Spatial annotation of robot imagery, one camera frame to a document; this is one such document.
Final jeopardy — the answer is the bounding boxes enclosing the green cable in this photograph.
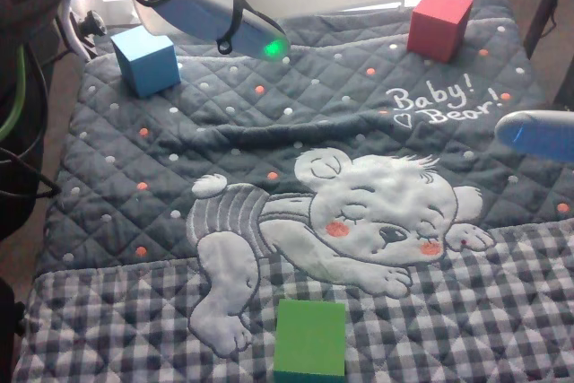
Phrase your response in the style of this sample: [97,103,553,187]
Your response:
[0,44,27,143]

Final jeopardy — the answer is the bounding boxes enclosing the red cube block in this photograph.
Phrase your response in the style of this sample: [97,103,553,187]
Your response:
[405,0,475,65]

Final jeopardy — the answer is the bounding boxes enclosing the green cube block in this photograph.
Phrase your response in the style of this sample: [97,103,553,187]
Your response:
[272,298,348,383]

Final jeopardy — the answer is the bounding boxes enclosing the black stand leg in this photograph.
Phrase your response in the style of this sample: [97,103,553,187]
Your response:
[521,0,574,110]

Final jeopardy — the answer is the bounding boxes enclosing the black floor cable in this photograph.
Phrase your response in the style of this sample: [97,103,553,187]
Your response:
[0,144,63,201]

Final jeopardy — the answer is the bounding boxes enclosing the blue cube block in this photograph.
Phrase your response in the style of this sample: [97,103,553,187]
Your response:
[109,25,182,99]

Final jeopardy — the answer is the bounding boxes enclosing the grey quilt with printed bear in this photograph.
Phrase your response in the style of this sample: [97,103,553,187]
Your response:
[13,0,574,383]

